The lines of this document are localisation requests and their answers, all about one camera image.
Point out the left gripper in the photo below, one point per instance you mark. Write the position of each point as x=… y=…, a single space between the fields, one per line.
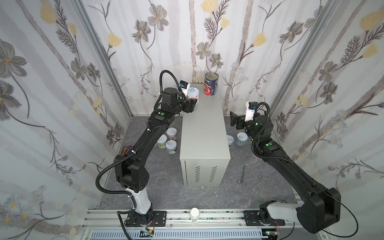
x=190 y=105

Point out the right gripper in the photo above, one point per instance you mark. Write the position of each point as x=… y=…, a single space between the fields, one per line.
x=240 y=121

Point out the pink label can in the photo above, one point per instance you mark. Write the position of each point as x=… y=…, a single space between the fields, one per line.
x=193 y=93

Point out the teal label can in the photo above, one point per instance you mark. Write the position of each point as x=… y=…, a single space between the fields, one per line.
x=241 y=139

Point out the dark blue tomato can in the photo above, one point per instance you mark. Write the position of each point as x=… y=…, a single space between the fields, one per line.
x=211 y=83

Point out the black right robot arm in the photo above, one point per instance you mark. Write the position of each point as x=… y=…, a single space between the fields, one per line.
x=321 y=206

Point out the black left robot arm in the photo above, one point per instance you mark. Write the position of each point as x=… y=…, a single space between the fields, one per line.
x=130 y=170

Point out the white can right of cabinet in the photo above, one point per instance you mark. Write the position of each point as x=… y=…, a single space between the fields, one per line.
x=230 y=140

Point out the pink can near cabinet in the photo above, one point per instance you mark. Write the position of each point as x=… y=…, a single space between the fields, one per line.
x=172 y=133

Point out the white lid can front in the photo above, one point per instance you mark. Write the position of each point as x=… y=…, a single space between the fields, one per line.
x=171 y=146

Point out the green label can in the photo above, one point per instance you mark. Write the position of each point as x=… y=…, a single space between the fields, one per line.
x=161 y=143

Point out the grey metal cabinet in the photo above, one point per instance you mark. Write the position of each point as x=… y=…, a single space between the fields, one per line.
x=204 y=149

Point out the metal scissors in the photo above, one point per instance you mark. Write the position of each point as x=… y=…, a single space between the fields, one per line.
x=259 y=180
x=241 y=181

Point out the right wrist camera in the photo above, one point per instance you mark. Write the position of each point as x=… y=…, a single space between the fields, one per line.
x=250 y=111

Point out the white knob on rail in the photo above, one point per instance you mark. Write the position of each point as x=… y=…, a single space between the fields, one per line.
x=194 y=214

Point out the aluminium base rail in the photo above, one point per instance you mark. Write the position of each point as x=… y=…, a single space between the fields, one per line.
x=213 y=224

